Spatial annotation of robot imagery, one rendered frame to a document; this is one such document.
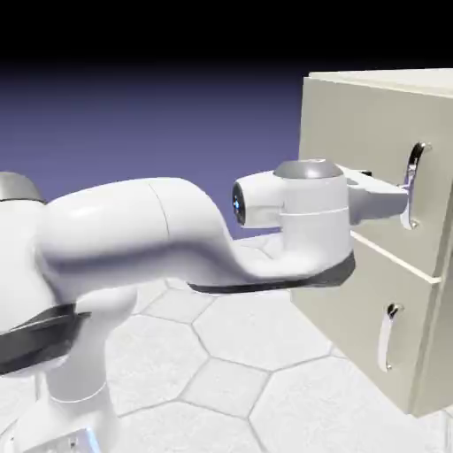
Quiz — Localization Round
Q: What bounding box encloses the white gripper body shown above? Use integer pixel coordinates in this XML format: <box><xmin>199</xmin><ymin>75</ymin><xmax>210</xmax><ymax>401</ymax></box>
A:
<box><xmin>347</xmin><ymin>178</ymin><xmax>411</xmax><ymax>227</ymax></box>

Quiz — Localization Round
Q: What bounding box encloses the curved silver door handle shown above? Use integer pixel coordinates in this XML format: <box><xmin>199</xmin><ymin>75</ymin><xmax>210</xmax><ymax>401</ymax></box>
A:
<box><xmin>377</xmin><ymin>302</ymin><xmax>405</xmax><ymax>373</ymax></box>
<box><xmin>399</xmin><ymin>141</ymin><xmax>433</xmax><ymax>231</ymax></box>

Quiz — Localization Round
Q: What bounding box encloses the beige cabinet door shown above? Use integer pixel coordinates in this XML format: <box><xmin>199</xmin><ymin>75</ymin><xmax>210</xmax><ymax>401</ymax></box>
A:
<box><xmin>297</xmin><ymin>75</ymin><xmax>444</xmax><ymax>285</ymax></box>
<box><xmin>290</xmin><ymin>231</ymin><xmax>442</xmax><ymax>416</ymax></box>

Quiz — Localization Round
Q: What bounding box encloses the beige painted cabinet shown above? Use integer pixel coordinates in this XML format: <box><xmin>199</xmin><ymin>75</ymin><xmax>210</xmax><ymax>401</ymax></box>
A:
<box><xmin>290</xmin><ymin>68</ymin><xmax>453</xmax><ymax>418</ymax></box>

